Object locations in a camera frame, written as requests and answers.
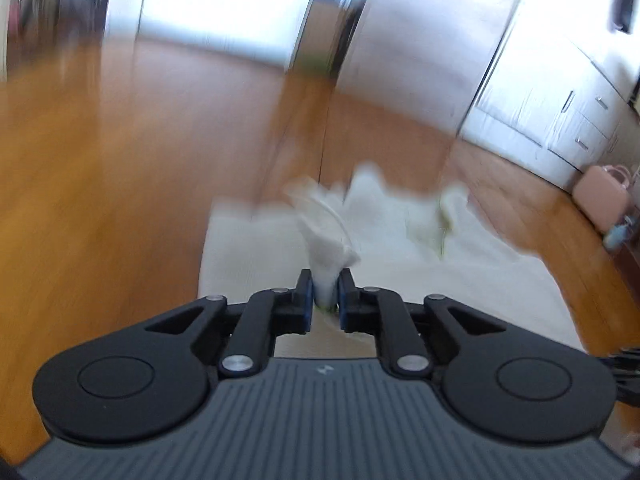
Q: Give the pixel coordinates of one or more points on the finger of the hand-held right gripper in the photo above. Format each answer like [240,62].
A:
[629,382]

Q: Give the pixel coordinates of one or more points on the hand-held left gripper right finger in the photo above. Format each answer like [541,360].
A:
[342,305]

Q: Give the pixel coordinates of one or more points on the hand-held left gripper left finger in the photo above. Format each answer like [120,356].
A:
[310,305]

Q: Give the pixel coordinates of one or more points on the white knit zip jacket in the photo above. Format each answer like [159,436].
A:
[450,280]

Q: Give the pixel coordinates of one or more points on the light blue bottle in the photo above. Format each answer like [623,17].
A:
[619,235]

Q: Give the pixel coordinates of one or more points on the pink carry case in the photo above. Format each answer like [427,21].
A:
[600,195]

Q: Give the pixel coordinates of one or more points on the white drawer cabinet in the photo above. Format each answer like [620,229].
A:
[575,125]

